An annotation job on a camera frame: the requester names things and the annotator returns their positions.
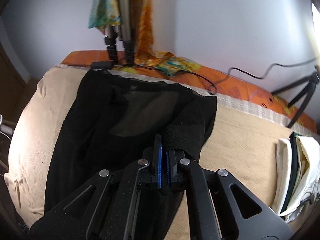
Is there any black t-shirt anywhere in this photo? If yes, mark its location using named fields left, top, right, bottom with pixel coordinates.
left=43, top=68, right=218, bottom=240

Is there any stack of folded white clothes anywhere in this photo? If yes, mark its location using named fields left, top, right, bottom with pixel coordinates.
left=271, top=132, right=319, bottom=223

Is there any beige blanket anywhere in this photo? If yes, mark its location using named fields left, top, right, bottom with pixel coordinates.
left=4, top=68, right=300, bottom=239

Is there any orange patterned bed sheet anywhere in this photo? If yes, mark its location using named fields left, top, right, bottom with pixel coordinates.
left=61, top=50, right=318, bottom=134

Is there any white clip lamp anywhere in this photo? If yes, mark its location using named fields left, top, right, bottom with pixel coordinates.
left=0, top=115, right=16, bottom=136

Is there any silver folded tripod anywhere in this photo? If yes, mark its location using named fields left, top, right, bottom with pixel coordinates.
left=104, top=0, right=134, bottom=64

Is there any orange patterned scarf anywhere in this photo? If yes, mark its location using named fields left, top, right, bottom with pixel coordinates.
left=88, top=0, right=201, bottom=77

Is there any black power cable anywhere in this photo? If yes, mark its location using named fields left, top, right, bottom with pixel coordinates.
left=89, top=57, right=318, bottom=95

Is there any black ring light tripod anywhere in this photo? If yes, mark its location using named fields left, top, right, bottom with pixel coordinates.
left=271, top=65, right=319, bottom=128

